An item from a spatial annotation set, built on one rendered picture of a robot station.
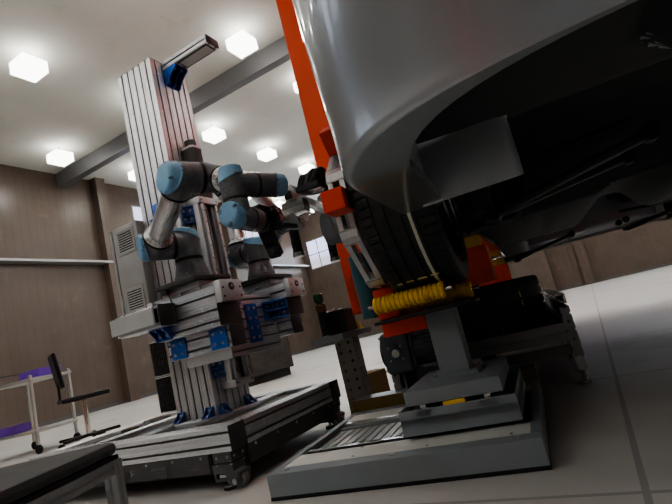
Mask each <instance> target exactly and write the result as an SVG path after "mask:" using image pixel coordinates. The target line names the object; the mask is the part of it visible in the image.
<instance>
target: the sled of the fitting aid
mask: <svg viewBox="0 0 672 504"><path fill-rule="evenodd" d="M524 400H525V382H524V379H523V376H522V372H521V369H520V366H517V367H512V368H509V371H508V375H507V378H506V382H505V385H504V389H503V391H498V392H492V393H486V394H481V395H475V396H469V397H463V398H458V399H452V400H446V401H441V402H435V403H429V404H424V405H418V406H412V407H406V406H405V407H404V408H403V409H402V410H401V411H400V412H399V413H398V414H399V418H400V422H401V426H402V430H403V434H404V438H406V437H413V436H421V435H427V434H434V433H440V432H446V431H453V430H459V429H466V428H472V427H479V426H486V425H493V424H500V423H506V422H513V421H519V420H523V414H524Z"/></svg>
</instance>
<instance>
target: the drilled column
mask: <svg viewBox="0 0 672 504"><path fill-rule="evenodd" d="M334 343H335V347H336V351H337V356H338V360H339V364H340V368H341V372H342V377H343V381H344V385H345V389H346V394H347V398H348V402H349V406H350V410H351V415H352V414H353V413H355V412H354V408H353V404H352V402H353V401H354V400H356V399H357V398H359V397H360V396H365V395H370V394H373V393H372V389H371V385H370V381H369V377H368V373H367V369H366V365H365V361H364V357H363V353H362V349H361V345H360V341H359V337H358V335H357V336H354V337H350V338H347V339H343V340H339V341H335V342H334Z"/></svg>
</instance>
